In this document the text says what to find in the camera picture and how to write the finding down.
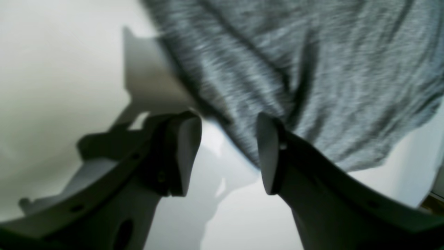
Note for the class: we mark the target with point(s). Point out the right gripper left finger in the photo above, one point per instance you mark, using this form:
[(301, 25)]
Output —
[(109, 204)]

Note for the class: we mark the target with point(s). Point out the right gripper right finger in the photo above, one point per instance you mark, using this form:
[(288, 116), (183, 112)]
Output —
[(333, 211)]

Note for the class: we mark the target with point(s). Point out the grey long-sleeve T-shirt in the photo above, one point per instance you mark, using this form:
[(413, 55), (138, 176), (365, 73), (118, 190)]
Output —
[(351, 77)]

